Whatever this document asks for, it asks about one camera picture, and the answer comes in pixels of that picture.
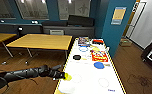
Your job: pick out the yellow cup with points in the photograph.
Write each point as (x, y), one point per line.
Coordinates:
(68, 77)

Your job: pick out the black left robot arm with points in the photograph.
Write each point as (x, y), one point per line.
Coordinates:
(22, 74)

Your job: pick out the open cardboard box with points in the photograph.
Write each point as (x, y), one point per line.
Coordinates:
(125, 42)

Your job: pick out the air hockey table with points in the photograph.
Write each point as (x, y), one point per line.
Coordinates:
(90, 78)

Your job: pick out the white bowl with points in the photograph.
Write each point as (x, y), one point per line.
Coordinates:
(83, 49)

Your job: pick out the blue bowl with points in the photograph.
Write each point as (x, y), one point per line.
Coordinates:
(98, 65)

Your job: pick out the red orange game box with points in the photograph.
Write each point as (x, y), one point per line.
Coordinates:
(99, 56)

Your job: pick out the dark grey sofa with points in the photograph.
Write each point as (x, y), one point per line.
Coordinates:
(70, 26)

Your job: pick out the flat red object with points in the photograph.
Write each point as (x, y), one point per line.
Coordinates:
(98, 41)

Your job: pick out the long dark grey bench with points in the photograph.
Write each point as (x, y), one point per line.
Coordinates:
(13, 28)

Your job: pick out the framed interior window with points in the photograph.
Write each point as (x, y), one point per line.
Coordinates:
(32, 8)
(74, 9)
(2, 8)

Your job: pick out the brown wooden door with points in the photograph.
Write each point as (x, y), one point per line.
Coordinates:
(130, 23)

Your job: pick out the pale framed wall sign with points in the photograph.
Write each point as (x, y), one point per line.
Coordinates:
(118, 15)

